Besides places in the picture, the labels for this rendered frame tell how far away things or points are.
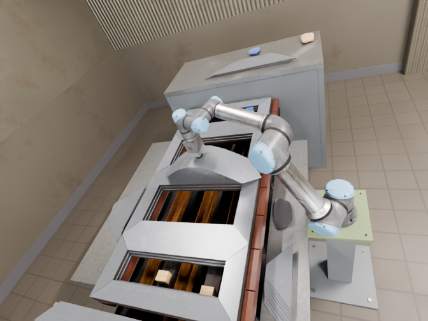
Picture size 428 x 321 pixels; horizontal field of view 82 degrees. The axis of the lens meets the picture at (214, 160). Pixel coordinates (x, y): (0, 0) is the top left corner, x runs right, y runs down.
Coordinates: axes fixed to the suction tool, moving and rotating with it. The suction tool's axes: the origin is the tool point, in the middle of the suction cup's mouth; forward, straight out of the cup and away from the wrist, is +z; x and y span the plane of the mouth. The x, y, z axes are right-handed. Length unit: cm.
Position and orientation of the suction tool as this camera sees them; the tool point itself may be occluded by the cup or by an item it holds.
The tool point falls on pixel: (200, 157)
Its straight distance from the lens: 142.2
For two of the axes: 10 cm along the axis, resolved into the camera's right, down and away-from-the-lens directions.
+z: 3.2, 7.0, 6.4
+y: -3.3, 7.1, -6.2
